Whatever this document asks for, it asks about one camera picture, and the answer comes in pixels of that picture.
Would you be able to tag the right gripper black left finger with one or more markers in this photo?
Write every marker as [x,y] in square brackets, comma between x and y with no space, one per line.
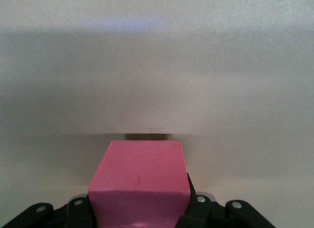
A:
[73,213]

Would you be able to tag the red foam cube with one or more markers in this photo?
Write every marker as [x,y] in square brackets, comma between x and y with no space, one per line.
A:
[139,176]

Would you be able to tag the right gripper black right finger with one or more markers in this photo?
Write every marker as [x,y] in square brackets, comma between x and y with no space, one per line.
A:
[203,213]

